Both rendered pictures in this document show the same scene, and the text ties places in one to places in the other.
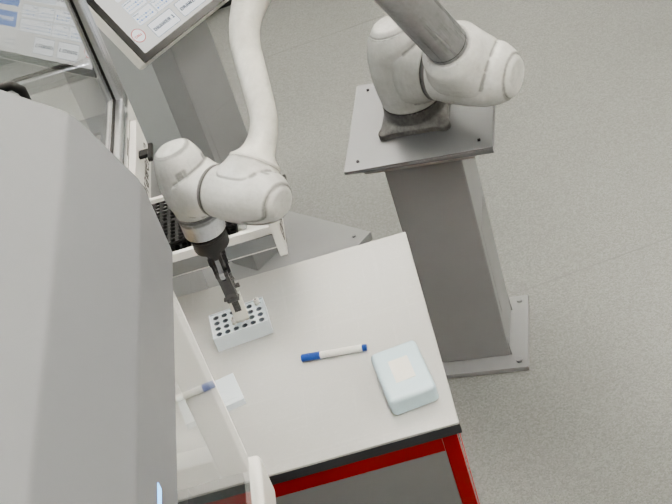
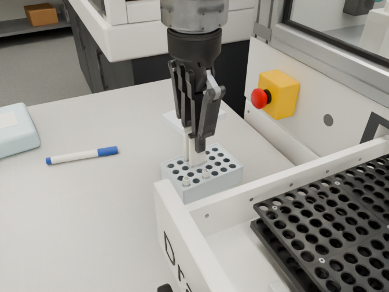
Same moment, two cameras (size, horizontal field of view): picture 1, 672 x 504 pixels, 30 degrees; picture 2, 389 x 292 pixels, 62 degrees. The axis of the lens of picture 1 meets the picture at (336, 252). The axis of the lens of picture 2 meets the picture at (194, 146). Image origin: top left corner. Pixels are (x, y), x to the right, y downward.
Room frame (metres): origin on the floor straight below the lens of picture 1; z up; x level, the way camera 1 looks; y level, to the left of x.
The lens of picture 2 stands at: (2.50, 0.01, 1.17)
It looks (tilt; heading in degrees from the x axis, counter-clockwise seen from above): 37 degrees down; 150
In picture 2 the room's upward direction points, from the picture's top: straight up
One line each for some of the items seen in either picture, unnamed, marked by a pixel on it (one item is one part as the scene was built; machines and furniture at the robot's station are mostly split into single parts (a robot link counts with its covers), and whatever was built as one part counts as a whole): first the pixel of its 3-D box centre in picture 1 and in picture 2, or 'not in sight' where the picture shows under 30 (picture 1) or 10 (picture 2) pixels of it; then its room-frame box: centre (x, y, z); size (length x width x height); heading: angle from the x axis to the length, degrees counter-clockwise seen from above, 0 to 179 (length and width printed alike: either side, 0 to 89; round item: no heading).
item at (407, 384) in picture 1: (404, 376); (9, 128); (1.79, -0.05, 0.78); 0.15 x 0.10 x 0.04; 3
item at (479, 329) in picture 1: (450, 237); not in sight; (2.69, -0.31, 0.38); 0.30 x 0.30 x 0.76; 72
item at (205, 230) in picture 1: (202, 220); (194, 3); (2.11, 0.23, 1.07); 0.09 x 0.09 x 0.06
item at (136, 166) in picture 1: (140, 166); not in sight; (2.73, 0.39, 0.87); 0.29 x 0.02 x 0.11; 176
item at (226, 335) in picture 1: (240, 324); (201, 172); (2.12, 0.24, 0.78); 0.12 x 0.08 x 0.04; 91
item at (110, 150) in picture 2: (333, 352); (83, 154); (1.94, 0.07, 0.77); 0.14 x 0.02 x 0.02; 76
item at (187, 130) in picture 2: (237, 308); (191, 143); (2.10, 0.23, 0.84); 0.03 x 0.01 x 0.07; 91
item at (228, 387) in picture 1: (210, 400); (194, 116); (1.92, 0.34, 0.77); 0.13 x 0.09 x 0.02; 99
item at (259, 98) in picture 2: not in sight; (261, 98); (2.08, 0.39, 0.88); 0.04 x 0.03 x 0.04; 176
